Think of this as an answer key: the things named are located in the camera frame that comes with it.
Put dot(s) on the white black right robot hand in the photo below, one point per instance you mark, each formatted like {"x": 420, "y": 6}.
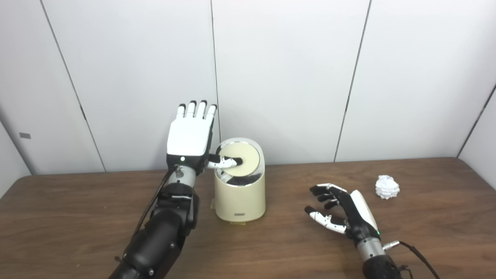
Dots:
{"x": 358, "y": 219}

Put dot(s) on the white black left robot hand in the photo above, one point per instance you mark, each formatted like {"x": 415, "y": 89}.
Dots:
{"x": 188, "y": 137}

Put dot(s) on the white paper ball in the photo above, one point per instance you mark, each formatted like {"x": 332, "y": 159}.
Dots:
{"x": 386, "y": 187}

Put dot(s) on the round cream bin lid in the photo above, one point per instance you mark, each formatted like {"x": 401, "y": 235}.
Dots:
{"x": 248, "y": 153}

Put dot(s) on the cream-colored bin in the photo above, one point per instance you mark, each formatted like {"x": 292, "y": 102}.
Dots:
{"x": 240, "y": 201}

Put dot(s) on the small grey wall tag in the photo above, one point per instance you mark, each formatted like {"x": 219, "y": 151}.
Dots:
{"x": 25, "y": 135}

